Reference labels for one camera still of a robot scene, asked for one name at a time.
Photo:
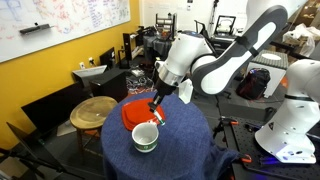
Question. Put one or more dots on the whiteboard eraser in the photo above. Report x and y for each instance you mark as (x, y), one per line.
(35, 28)

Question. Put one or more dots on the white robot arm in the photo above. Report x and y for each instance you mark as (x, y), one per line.
(191, 66)

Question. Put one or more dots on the whiteboard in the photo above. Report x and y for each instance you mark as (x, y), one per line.
(69, 20)

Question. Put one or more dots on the black monitor leaning on wall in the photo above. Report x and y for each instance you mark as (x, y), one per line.
(54, 109)

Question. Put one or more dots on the orange black clamp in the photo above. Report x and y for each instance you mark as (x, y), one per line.
(244, 158)
(227, 121)

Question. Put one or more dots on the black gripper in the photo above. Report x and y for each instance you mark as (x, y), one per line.
(162, 90)

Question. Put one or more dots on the white green mug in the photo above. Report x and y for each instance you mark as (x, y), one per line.
(145, 136)

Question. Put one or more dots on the black backpack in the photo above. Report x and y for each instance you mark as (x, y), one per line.
(253, 86)

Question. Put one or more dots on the green white marker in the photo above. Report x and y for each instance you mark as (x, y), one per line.
(159, 118)

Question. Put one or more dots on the black cabinet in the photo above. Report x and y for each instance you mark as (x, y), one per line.
(111, 83)

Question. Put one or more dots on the round wooden stool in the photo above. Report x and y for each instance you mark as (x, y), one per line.
(90, 115)

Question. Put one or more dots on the red square plate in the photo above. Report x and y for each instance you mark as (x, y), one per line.
(136, 112)

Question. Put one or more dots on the blue tablecloth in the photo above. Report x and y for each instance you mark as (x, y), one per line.
(185, 150)

